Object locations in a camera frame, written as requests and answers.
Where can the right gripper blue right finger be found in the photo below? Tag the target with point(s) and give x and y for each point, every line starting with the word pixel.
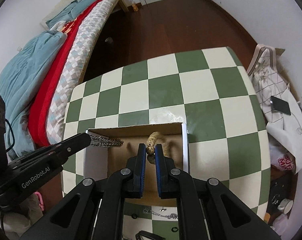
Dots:
pixel 164 165

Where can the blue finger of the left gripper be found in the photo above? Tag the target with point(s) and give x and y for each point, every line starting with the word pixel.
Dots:
pixel 73 144

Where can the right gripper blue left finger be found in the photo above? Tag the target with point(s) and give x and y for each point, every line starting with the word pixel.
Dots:
pixel 137 165

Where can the black fitness band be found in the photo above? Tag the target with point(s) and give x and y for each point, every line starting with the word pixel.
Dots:
pixel 144 234

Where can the white cardboard box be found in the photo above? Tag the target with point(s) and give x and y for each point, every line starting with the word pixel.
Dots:
pixel 101 162

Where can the red bed sheet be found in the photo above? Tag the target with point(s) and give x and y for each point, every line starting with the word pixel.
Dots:
pixel 39 108

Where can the pink plastic hanger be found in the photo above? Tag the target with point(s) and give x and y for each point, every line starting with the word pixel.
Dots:
pixel 40 200

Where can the teal blue blanket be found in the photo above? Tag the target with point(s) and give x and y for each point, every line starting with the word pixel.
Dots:
pixel 20 81

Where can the checkered pattern mattress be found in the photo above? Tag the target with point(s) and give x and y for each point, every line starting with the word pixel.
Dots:
pixel 74 69

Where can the green white checkered tablecloth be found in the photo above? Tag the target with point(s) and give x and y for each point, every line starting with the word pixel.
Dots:
pixel 206 89

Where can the white plastic shopping bag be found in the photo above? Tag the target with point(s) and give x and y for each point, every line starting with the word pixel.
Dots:
pixel 280 156

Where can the white mug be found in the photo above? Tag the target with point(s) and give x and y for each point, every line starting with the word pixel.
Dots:
pixel 285 206

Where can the black smartphone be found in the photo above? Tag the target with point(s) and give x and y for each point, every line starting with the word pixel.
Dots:
pixel 280 106

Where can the small orange bottle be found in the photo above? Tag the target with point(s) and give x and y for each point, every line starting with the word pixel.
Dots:
pixel 134 6

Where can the teal pillow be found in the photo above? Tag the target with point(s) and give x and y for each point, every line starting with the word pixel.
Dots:
pixel 71 12

